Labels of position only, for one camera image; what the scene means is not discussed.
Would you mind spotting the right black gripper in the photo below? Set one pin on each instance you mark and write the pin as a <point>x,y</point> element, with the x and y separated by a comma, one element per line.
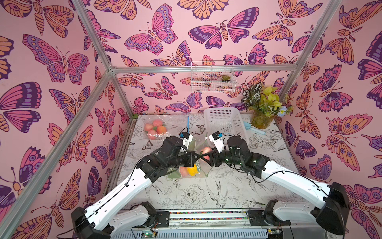
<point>220,155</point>

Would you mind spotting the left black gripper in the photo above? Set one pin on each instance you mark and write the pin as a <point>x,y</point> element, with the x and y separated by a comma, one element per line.
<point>189,155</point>

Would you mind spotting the pink peach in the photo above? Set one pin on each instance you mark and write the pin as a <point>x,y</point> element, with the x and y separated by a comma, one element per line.
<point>148,127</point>
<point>205,153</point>
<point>152,134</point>
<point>157,123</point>

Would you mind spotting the clear green-zipper zip-top bag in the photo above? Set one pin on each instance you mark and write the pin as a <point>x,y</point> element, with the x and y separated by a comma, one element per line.
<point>189,158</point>

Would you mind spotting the pink peach mid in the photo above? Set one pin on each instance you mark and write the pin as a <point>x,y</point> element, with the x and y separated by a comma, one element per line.
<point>183,171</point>

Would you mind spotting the yellow peach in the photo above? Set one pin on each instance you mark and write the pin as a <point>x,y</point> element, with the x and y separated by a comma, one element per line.
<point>193,171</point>

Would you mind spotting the orange-red peach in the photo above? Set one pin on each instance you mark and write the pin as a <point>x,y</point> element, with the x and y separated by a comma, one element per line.
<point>161,130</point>

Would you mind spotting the clear blue-zipper zip-top bag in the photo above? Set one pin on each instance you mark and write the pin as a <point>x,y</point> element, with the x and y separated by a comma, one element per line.
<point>174,124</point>

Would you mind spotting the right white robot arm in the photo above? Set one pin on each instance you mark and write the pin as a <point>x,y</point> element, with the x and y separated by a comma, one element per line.
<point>326,205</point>

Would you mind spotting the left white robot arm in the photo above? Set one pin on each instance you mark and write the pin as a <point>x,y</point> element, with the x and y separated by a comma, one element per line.
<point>104,219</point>

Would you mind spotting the pink plastic basket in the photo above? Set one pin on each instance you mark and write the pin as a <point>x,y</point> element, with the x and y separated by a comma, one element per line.
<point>226,120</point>

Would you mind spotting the light blue scoop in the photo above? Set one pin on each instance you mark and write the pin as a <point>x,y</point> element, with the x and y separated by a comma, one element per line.
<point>248,126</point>

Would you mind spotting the potted artificial plant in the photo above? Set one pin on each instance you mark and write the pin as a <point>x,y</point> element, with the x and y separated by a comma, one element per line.
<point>265,104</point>

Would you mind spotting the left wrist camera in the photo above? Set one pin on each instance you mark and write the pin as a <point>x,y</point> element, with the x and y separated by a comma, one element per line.
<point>187,138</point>

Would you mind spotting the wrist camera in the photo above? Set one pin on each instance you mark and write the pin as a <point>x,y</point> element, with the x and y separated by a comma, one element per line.
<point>187,138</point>
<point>217,140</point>

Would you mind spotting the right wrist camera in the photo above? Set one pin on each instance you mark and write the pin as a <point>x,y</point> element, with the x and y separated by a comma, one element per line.
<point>217,140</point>

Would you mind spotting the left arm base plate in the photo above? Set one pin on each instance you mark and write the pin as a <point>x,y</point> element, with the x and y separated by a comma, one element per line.
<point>159,220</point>

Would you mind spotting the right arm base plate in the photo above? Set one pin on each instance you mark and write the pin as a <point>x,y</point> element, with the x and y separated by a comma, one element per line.
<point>264,218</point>

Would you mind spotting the white wire wall basket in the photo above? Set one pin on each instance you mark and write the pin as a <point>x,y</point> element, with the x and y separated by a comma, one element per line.
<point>213,78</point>

